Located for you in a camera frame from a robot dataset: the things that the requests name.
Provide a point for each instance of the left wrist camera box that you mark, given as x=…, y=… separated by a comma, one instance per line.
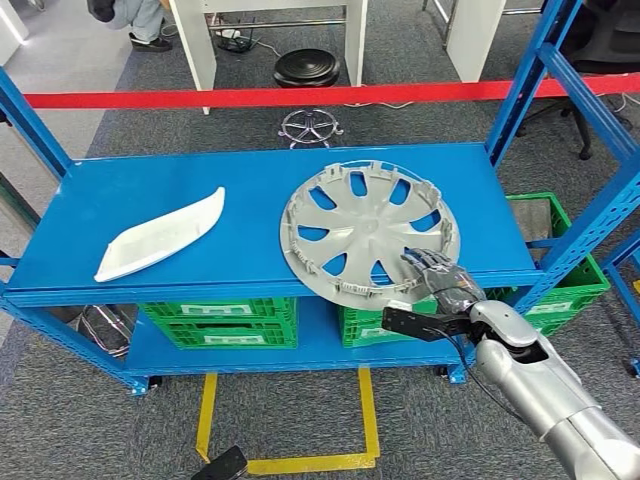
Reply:
x=223, y=464

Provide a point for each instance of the white curved plastic part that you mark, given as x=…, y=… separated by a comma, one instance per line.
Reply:
x=155, y=238

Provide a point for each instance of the black office chair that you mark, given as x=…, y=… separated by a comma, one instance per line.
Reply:
x=600, y=40

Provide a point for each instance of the person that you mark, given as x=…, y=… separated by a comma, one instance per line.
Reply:
x=140, y=20

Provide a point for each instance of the red barrier belt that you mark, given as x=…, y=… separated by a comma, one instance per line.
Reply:
x=250, y=98

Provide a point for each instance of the yellow floor tape square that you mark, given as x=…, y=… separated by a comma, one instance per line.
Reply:
x=367, y=424

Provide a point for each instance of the chrome star stool base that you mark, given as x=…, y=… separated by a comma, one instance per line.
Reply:
x=309, y=128

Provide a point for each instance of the green plastic crate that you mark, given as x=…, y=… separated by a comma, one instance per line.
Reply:
x=360, y=328
x=580, y=285
x=220, y=324

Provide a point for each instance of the blue metal shelf rack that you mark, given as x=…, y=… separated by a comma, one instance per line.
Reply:
x=250, y=199
x=623, y=252

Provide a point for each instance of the white desk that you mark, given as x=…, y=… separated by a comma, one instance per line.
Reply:
x=475, y=33
x=195, y=40

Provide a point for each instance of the white lit display block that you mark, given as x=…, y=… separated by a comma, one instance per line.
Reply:
x=10, y=26

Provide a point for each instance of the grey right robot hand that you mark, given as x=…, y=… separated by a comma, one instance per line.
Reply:
x=447, y=285

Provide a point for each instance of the white power strip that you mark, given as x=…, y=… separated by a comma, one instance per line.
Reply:
x=230, y=34

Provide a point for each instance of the grey plastic wheel hubcap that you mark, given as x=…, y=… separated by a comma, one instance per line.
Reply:
x=370, y=225

